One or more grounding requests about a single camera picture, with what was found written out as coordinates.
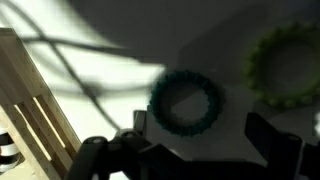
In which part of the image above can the black white striped ring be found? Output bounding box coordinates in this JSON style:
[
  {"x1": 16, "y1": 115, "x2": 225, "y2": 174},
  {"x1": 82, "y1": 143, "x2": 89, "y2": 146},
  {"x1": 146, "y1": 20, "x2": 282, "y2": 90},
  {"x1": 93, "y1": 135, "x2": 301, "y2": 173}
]
[{"x1": 0, "y1": 130, "x2": 23, "y2": 173}]

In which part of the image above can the wooden tray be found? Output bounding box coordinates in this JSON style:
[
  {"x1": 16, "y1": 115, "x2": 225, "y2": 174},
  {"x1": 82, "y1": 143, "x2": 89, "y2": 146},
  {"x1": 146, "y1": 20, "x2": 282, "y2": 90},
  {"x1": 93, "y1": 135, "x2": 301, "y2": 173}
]
[{"x1": 0, "y1": 27, "x2": 83, "y2": 180}]

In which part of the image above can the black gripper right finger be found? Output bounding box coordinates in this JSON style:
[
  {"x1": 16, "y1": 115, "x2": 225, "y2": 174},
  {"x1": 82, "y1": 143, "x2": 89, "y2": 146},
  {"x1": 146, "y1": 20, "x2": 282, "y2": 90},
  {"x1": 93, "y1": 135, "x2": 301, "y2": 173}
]
[{"x1": 244, "y1": 112, "x2": 304, "y2": 180}]

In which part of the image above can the dark teal ring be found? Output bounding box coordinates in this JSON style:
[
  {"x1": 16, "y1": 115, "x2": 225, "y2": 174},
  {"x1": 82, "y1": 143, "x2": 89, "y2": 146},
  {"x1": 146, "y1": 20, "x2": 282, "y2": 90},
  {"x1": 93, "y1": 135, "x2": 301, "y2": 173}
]
[{"x1": 147, "y1": 68, "x2": 225, "y2": 138}]

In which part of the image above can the light green ring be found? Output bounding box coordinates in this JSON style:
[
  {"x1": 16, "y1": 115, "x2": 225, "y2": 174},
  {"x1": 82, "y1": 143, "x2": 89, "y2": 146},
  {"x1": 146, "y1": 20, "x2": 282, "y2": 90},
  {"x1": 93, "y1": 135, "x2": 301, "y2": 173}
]
[{"x1": 242, "y1": 20, "x2": 320, "y2": 110}]

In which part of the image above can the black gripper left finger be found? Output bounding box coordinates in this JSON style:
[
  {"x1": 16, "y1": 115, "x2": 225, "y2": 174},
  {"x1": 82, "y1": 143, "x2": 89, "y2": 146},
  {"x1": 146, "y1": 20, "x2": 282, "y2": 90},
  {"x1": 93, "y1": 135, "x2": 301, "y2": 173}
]
[{"x1": 64, "y1": 109, "x2": 188, "y2": 180}]

